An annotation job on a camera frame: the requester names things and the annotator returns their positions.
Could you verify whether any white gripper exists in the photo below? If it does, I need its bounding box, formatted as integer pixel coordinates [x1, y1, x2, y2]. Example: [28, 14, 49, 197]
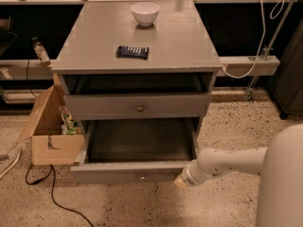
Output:
[174, 160, 205, 188]

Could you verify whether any grey drawer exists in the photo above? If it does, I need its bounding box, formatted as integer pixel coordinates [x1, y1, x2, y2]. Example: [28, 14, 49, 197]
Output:
[71, 118, 198, 183]
[64, 93, 211, 121]

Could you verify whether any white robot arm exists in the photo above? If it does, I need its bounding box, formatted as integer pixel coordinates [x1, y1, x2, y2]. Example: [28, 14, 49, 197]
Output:
[174, 124, 303, 227]

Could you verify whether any grey drawer cabinet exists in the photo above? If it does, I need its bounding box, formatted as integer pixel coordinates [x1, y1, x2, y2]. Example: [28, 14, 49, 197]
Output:
[51, 0, 223, 128]

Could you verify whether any dark grey cabinet at right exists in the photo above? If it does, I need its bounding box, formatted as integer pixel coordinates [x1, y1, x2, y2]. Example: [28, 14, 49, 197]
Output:
[268, 19, 303, 119]

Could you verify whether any colourful packet in box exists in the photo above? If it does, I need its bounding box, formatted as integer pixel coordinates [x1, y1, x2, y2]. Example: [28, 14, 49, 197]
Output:
[60, 105, 81, 135]

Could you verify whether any dark blue snack packet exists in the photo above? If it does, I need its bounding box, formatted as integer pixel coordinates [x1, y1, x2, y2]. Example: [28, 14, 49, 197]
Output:
[116, 45, 150, 60]

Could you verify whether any open cardboard box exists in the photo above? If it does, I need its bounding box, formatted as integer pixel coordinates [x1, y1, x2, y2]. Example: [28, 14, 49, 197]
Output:
[16, 74, 84, 166]

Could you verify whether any metal stand pole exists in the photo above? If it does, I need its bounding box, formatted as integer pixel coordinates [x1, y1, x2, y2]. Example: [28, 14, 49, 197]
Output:
[245, 0, 297, 103]

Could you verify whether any white bowl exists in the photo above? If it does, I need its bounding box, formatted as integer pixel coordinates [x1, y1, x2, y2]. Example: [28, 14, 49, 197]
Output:
[131, 2, 160, 26]

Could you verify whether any plastic bottle with label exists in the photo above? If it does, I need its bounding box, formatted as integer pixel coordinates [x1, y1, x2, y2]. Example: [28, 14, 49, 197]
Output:
[31, 37, 51, 66]

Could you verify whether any black cable on floor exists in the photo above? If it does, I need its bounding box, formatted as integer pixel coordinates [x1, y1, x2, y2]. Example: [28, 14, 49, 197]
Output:
[25, 164, 95, 227]

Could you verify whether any white strap on floor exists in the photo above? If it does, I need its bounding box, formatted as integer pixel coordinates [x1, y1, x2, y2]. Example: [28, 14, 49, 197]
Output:
[0, 146, 22, 180]

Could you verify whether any white cable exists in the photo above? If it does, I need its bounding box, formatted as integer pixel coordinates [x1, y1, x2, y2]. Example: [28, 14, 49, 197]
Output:
[222, 0, 286, 79]

